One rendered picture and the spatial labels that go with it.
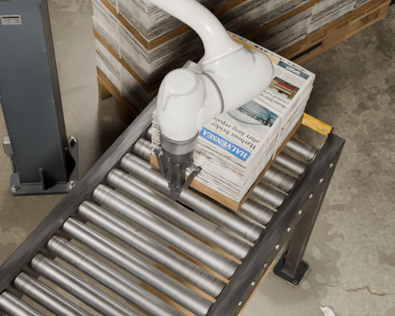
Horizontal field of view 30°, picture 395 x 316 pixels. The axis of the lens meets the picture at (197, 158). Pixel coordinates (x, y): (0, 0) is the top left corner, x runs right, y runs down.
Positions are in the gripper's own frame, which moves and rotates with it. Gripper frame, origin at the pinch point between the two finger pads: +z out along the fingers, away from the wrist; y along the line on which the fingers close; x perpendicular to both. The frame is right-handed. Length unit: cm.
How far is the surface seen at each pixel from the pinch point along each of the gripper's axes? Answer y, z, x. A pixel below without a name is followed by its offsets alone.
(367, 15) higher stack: 8, 84, -183
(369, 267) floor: -49, 93, -65
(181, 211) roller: -0.8, 13.0, -2.3
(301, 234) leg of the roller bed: -25, 63, -45
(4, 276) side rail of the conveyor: 25.1, 12.9, 38.9
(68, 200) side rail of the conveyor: 26.0, 12.9, 12.2
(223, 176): -7.6, 1.1, -11.0
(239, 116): -4.3, -10.0, -22.3
